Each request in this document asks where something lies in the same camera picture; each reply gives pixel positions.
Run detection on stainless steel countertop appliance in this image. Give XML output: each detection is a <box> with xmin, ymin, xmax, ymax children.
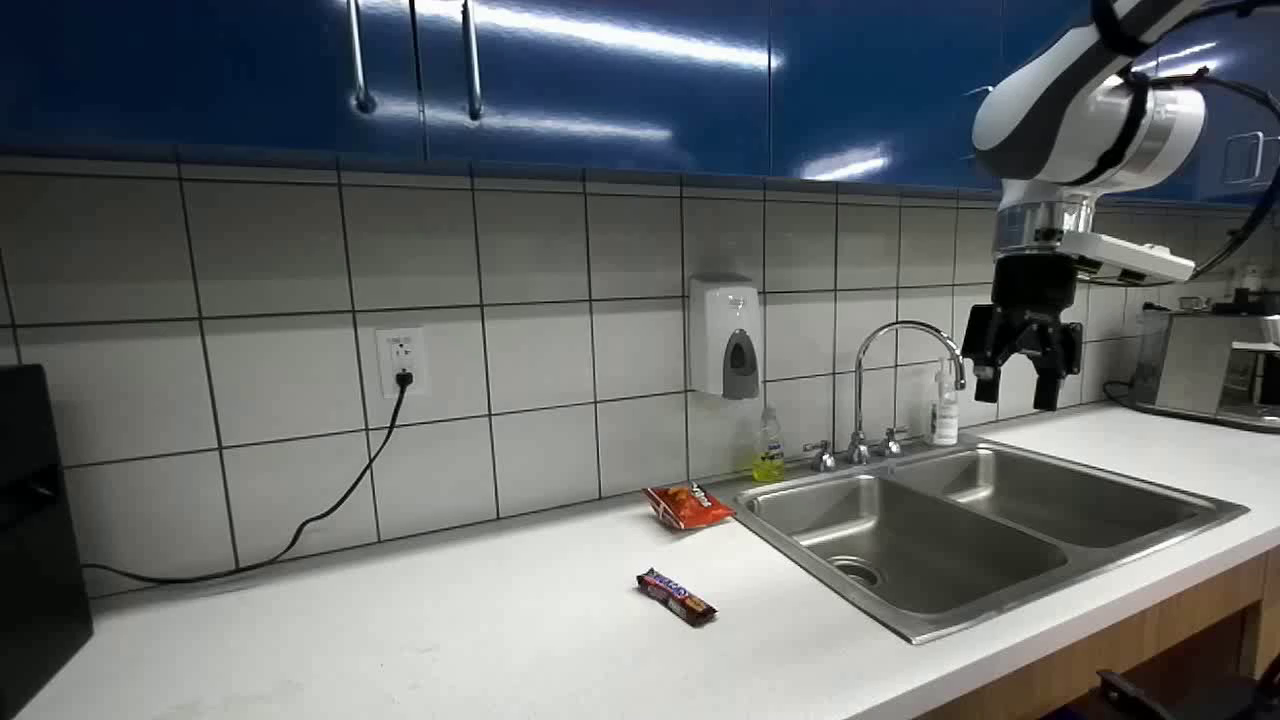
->
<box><xmin>1154</xmin><ymin>299</ymin><xmax>1280</xmax><ymax>434</ymax></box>

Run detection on dark candy bar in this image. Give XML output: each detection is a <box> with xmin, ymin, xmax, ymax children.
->
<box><xmin>632</xmin><ymin>565</ymin><xmax>721</xmax><ymax>633</ymax></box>

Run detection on black chair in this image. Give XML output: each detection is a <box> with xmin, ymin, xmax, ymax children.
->
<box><xmin>1093</xmin><ymin>664</ymin><xmax>1280</xmax><ymax>720</ymax></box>

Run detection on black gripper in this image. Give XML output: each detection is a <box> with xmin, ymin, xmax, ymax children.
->
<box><xmin>960</xmin><ymin>254</ymin><xmax>1089</xmax><ymax>418</ymax></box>

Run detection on orange snack packet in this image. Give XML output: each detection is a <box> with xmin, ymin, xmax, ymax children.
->
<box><xmin>640</xmin><ymin>481</ymin><xmax>738</xmax><ymax>538</ymax></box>

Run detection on white wall soap dispenser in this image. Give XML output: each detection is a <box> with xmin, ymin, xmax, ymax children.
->
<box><xmin>690</xmin><ymin>278</ymin><xmax>770</xmax><ymax>404</ymax></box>

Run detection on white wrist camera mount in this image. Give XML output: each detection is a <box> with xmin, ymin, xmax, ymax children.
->
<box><xmin>1051</xmin><ymin>228</ymin><xmax>1201</xmax><ymax>293</ymax></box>

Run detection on white wall power outlet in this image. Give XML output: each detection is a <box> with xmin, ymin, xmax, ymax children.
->
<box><xmin>375</xmin><ymin>326</ymin><xmax>434</xmax><ymax>395</ymax></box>

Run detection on wooden base cabinet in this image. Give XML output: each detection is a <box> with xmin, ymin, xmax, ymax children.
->
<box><xmin>924</xmin><ymin>554</ymin><xmax>1280</xmax><ymax>720</ymax></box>

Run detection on yellow-green dish soap bottle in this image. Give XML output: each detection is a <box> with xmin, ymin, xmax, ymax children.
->
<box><xmin>746</xmin><ymin>404</ymin><xmax>792</xmax><ymax>488</ymax></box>

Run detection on stainless steel double sink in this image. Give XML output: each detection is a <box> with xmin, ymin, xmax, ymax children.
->
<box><xmin>716</xmin><ymin>442</ymin><xmax>1251</xmax><ymax>648</ymax></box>

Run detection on black microwave oven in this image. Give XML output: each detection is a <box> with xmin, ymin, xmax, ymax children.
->
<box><xmin>0</xmin><ymin>360</ymin><xmax>97</xmax><ymax>715</ymax></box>

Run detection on silver cabinet door handle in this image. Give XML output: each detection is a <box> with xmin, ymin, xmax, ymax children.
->
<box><xmin>458</xmin><ymin>0</ymin><xmax>490</xmax><ymax>123</ymax></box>
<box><xmin>343</xmin><ymin>0</ymin><xmax>379</xmax><ymax>119</ymax></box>

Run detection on white pump soap bottle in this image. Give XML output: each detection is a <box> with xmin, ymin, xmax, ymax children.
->
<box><xmin>932</xmin><ymin>364</ymin><xmax>968</xmax><ymax>449</ymax></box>

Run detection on black power cord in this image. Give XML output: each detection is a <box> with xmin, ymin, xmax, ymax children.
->
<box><xmin>79</xmin><ymin>373</ymin><xmax>418</xmax><ymax>592</ymax></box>

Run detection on chrome gooseneck faucet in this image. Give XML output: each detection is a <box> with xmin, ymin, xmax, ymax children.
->
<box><xmin>854</xmin><ymin>318</ymin><xmax>973</xmax><ymax>464</ymax></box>

